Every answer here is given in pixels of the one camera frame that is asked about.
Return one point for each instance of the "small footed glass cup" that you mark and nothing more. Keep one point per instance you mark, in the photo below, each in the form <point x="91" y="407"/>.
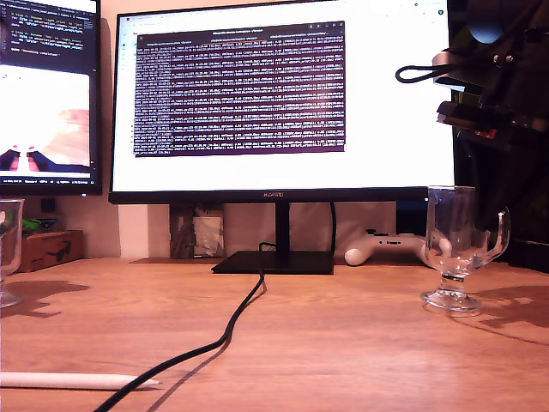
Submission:
<point x="450" y="240"/>
<point x="10" y="240"/>

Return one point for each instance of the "large black Huawei monitor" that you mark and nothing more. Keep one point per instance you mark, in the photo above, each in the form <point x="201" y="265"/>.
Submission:
<point x="386" y="86"/>

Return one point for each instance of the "brown cardboard box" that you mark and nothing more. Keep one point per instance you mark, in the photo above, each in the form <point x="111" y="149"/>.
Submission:
<point x="51" y="251"/>

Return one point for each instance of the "black monitor showing code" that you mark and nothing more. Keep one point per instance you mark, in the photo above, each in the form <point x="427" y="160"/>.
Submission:
<point x="43" y="107"/>

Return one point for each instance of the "white game controller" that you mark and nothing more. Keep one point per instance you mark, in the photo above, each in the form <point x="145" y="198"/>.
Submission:
<point x="386" y="246"/>

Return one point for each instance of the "white pen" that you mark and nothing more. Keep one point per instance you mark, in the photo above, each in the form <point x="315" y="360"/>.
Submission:
<point x="64" y="381"/>

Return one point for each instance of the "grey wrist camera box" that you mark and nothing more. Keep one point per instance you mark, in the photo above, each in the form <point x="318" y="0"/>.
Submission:
<point x="446" y="58"/>

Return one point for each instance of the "green and white bag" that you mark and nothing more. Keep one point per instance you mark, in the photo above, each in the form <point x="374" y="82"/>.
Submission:
<point x="32" y="225"/>

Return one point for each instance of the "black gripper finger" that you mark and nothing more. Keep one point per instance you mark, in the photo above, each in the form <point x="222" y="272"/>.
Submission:
<point x="506" y="171"/>

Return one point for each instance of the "leaf print picture card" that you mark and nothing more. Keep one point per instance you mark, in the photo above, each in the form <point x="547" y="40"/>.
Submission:
<point x="206" y="232"/>

